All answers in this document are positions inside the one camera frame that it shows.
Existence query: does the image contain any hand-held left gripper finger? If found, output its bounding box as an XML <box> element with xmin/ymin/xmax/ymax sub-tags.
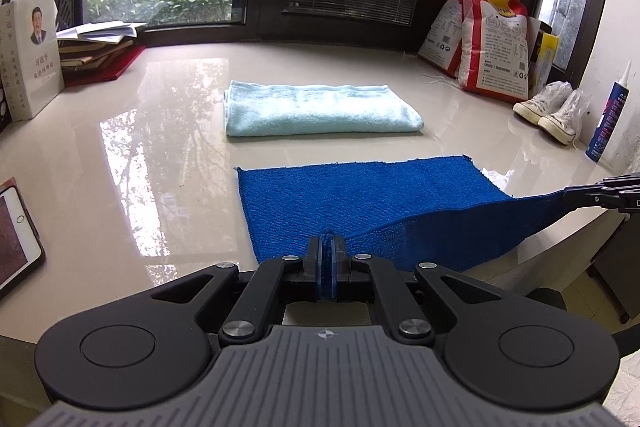
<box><xmin>327</xmin><ymin>234</ymin><xmax>506</xmax><ymax>343</ymax></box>
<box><xmin>150</xmin><ymin>234</ymin><xmax>326</xmax><ymax>343</ymax></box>

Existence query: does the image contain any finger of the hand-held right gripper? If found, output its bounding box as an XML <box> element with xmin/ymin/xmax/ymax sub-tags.
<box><xmin>562</xmin><ymin>174</ymin><xmax>640</xmax><ymax>200</ymax></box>
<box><xmin>595</xmin><ymin>195</ymin><xmax>640</xmax><ymax>214</ymax></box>

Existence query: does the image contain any blue microfibre towel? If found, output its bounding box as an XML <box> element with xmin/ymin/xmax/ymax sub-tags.
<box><xmin>235</xmin><ymin>154</ymin><xmax>571</xmax><ymax>275</ymax></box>

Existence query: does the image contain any light teal towel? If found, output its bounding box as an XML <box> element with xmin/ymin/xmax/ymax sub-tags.
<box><xmin>223</xmin><ymin>80</ymin><xmax>426</xmax><ymax>138</ymax></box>

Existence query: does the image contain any dark furniture piece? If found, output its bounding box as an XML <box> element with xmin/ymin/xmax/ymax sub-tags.
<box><xmin>590</xmin><ymin>212</ymin><xmax>640</xmax><ymax>326</ymax></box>

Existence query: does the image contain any blue and white sealant tube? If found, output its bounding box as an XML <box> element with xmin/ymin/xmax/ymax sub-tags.
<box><xmin>585</xmin><ymin>61</ymin><xmax>634</xmax><ymax>164</ymax></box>

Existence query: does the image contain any white sneaker in plastic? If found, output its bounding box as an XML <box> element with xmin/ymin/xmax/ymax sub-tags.
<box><xmin>537</xmin><ymin>89</ymin><xmax>591</xmax><ymax>146</ymax></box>
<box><xmin>512</xmin><ymin>81</ymin><xmax>574</xmax><ymax>126</ymax></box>

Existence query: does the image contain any yellow and black bag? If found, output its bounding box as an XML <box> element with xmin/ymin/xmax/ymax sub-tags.
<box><xmin>527</xmin><ymin>17</ymin><xmax>562</xmax><ymax>94</ymax></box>

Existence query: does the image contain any red and white rice bag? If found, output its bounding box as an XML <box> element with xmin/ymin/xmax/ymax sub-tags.
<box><xmin>417</xmin><ymin>0</ymin><xmax>483</xmax><ymax>78</ymax></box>

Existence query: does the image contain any white tablet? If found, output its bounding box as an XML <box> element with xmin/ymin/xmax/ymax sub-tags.
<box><xmin>0</xmin><ymin>177</ymin><xmax>47</xmax><ymax>300</ymax></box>

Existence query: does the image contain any stack of brown books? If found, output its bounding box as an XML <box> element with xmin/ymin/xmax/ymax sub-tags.
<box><xmin>57</xmin><ymin>38</ymin><xmax>136</xmax><ymax>70</ymax></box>

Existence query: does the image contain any white paper pile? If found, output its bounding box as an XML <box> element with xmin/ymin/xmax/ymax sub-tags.
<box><xmin>56</xmin><ymin>22</ymin><xmax>147</xmax><ymax>44</ymax></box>

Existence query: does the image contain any white book with portrait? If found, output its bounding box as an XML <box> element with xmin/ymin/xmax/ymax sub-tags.
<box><xmin>0</xmin><ymin>0</ymin><xmax>66</xmax><ymax>122</ymax></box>

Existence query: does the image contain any rice bag with yellow handle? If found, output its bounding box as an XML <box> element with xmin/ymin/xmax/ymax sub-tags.
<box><xmin>457</xmin><ymin>0</ymin><xmax>531</xmax><ymax>104</ymax></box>

